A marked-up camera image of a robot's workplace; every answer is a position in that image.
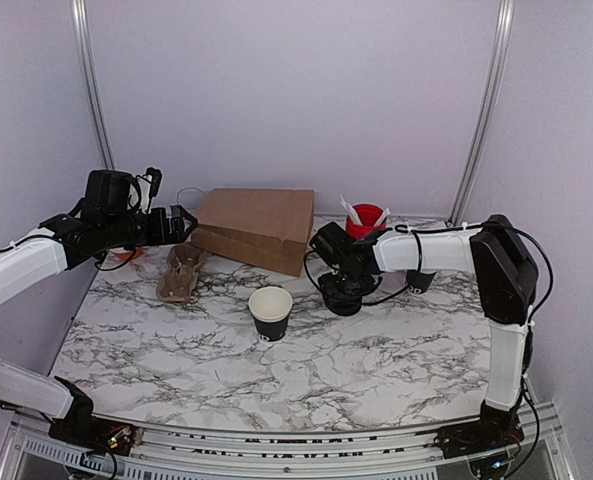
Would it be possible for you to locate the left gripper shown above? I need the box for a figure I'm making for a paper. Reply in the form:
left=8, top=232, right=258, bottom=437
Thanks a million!
left=101, top=203, right=197, bottom=249

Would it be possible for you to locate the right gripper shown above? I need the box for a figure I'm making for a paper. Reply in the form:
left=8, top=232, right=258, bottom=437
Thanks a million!
left=317, top=268, right=374, bottom=307

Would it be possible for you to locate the black paper coffee cup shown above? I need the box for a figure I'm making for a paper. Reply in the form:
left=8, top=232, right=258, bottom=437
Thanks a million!
left=248, top=286, right=293, bottom=342

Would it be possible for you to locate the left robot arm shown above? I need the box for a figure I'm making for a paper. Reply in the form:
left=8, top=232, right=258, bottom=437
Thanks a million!
left=0, top=167, right=198, bottom=455

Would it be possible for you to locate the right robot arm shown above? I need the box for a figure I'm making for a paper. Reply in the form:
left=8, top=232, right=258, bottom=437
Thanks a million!
left=310, top=215, right=539, bottom=458

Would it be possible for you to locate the cardboard cup carrier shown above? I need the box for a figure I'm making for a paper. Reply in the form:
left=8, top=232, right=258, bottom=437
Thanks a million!
left=156, top=243, right=207, bottom=304

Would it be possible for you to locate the orange white bowl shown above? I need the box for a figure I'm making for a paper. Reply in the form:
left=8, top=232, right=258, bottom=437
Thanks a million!
left=111, top=247, right=143, bottom=261

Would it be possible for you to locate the stacked black paper cup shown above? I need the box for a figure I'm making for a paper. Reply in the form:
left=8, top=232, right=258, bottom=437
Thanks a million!
left=406, top=270, right=436, bottom=294

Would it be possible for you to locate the red cylindrical holder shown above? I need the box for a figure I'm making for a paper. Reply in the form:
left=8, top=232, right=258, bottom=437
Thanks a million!
left=345, top=204, right=387, bottom=240

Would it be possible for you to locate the white stirrer left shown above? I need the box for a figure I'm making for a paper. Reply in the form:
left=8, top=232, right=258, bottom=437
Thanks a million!
left=340, top=196, right=362, bottom=226

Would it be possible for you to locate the white stirrer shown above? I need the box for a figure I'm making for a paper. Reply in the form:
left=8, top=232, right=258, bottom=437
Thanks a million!
left=340, top=196, right=362, bottom=226
left=374, top=208, right=390, bottom=227

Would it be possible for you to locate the white stirrer right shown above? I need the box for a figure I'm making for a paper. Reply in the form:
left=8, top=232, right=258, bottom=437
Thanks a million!
left=374, top=208, right=390, bottom=227

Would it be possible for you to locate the brown paper bag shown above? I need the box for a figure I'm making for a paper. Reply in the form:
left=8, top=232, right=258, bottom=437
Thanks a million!
left=191, top=188, right=315, bottom=277

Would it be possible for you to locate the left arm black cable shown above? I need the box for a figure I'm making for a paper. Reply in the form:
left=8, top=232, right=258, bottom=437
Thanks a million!
left=93, top=247, right=142, bottom=271

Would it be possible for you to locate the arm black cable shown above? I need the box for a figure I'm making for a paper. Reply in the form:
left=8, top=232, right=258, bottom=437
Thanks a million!
left=303, top=222, right=552, bottom=321
left=93, top=247, right=142, bottom=271

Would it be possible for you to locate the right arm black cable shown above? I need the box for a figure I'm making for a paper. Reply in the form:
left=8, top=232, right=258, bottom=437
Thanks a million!
left=303, top=222, right=552, bottom=321

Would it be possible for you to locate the right aluminium frame post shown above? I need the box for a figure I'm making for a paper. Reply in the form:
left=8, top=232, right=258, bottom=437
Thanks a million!
left=449, top=0, right=516, bottom=224

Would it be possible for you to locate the aluminium frame post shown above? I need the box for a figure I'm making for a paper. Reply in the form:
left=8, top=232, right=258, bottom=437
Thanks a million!
left=449, top=0, right=516, bottom=224
left=70, top=0, right=116, bottom=170

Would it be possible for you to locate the left aluminium frame post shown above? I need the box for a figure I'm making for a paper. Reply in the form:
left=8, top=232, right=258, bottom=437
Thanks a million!
left=70, top=0, right=116, bottom=170

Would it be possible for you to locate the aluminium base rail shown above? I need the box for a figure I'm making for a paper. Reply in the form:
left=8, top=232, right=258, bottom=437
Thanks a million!
left=0, top=403, right=579, bottom=479

